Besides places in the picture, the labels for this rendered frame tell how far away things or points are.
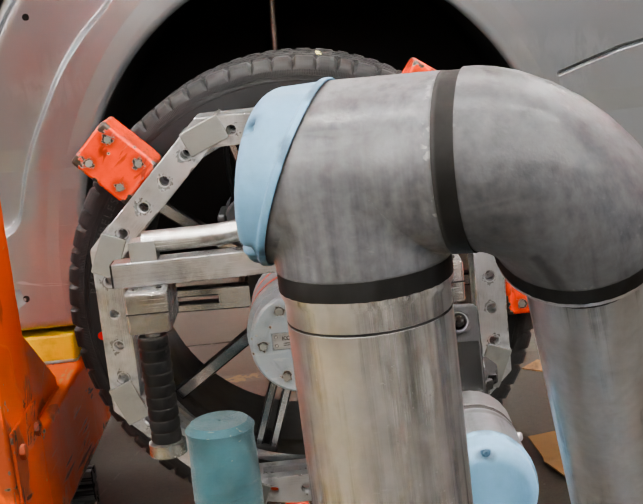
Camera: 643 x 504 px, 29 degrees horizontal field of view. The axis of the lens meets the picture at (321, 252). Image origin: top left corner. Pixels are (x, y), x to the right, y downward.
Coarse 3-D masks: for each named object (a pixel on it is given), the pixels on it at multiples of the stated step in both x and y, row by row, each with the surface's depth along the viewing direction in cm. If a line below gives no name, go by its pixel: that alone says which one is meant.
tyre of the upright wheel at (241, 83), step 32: (224, 64) 185; (256, 64) 169; (288, 64) 168; (320, 64) 168; (352, 64) 169; (384, 64) 185; (192, 96) 169; (224, 96) 169; (256, 96) 169; (160, 128) 170; (96, 192) 172; (96, 224) 172; (96, 320) 175; (512, 320) 176; (96, 352) 176; (512, 352) 177; (96, 384) 178
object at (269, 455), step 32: (192, 224) 175; (192, 288) 177; (224, 288) 177; (224, 352) 179; (192, 384) 180; (224, 384) 199; (192, 416) 179; (256, 416) 192; (288, 416) 195; (288, 448) 182
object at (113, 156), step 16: (96, 128) 162; (112, 128) 162; (96, 144) 162; (112, 144) 162; (128, 144) 162; (144, 144) 167; (80, 160) 162; (96, 160) 162; (112, 160) 162; (128, 160) 162; (144, 160) 162; (160, 160) 167; (96, 176) 163; (112, 176) 163; (128, 176) 163; (144, 176) 163; (112, 192) 163; (128, 192) 163
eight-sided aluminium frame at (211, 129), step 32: (192, 128) 161; (224, 128) 161; (192, 160) 162; (160, 192) 163; (128, 224) 164; (96, 256) 165; (128, 256) 171; (480, 256) 165; (96, 288) 166; (480, 288) 166; (480, 320) 167; (128, 352) 168; (128, 384) 168; (128, 416) 169; (288, 480) 172
